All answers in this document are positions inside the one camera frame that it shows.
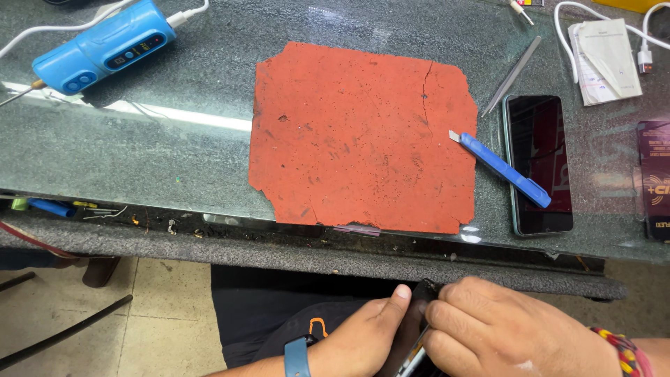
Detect person's right hand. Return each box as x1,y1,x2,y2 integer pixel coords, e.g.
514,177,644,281
422,277,623,377

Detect person's left hand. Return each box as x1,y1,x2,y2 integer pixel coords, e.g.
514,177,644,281
309,284,426,377

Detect black phone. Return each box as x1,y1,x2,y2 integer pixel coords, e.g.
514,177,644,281
393,279,441,377

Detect blue utility knife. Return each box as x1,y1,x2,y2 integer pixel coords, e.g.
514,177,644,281
448,130,552,209

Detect blue smartwatch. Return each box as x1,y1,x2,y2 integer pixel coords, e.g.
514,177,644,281
284,334,319,377

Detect red rubber work mat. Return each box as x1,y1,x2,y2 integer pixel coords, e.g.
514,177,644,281
248,41,478,235

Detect dark purple card packet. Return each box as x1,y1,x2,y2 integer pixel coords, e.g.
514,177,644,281
636,120,670,243

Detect metal tweezers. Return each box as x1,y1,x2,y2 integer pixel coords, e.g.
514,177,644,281
481,35,543,118

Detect white folded paper booklet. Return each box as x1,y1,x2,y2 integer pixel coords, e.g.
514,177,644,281
567,18,643,107

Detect white audio jack plug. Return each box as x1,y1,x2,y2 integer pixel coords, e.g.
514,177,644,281
509,0,536,27

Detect yellow box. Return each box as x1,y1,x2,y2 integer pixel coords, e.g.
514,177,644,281
591,0,667,15

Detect brown shoe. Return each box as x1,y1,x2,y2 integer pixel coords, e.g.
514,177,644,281
81,256,122,289

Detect black chair leg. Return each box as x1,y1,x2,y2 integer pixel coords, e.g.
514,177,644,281
0,294,134,371

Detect blue pen under glass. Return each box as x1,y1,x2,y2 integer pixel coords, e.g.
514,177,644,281
26,198,77,219

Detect blue soldering iron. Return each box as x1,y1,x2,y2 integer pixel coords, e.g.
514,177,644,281
0,0,177,108

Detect colourful beaded bracelet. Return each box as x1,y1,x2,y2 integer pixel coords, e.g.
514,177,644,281
589,327,655,377

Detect black smartphone with teal frame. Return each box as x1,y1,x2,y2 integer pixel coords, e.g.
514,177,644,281
502,94,574,237

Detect white cable with plug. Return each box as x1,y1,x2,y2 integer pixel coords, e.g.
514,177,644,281
553,0,670,84

